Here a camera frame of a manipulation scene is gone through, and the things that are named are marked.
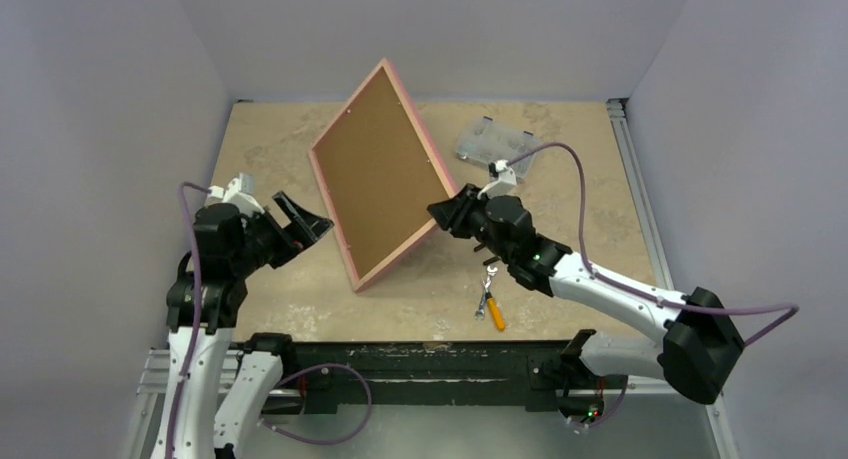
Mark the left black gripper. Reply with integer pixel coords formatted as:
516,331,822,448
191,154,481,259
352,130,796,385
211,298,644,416
232,191,332,275

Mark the pink picture frame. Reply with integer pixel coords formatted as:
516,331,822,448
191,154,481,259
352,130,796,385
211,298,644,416
308,58,459,292

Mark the yellow handled screwdriver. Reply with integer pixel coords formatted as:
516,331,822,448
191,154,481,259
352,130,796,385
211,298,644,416
484,292,506,331

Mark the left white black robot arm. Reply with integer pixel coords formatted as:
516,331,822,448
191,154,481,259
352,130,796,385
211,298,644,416
151,188,334,458

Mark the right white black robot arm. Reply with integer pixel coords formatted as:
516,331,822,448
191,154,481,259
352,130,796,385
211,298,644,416
426,184,746,405

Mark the clear plastic screw organizer box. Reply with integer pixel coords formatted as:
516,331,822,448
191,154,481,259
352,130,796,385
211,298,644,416
454,116,542,171

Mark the silver combination wrench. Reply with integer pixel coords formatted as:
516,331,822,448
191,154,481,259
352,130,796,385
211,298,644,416
474,265,498,320

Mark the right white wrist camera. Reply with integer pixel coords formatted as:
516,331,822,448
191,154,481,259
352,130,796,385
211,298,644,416
477,159,517,199

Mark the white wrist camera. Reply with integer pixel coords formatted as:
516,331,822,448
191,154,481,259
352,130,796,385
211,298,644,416
477,159,517,199
207,172,265,217

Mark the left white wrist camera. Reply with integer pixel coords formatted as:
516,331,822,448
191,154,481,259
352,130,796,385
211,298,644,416
207,172,265,217

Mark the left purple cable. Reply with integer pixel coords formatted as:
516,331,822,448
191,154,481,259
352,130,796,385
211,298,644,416
162,181,213,459

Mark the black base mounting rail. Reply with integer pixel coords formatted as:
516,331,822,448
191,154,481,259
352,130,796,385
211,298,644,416
261,340,625,415

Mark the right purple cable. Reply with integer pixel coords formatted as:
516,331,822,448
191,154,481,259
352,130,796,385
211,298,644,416
506,142,801,348

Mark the aluminium extrusion frame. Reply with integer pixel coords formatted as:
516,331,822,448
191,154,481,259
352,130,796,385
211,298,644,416
606,99,741,458

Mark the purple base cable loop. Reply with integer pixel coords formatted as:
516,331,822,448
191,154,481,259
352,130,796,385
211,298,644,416
261,363,374,447

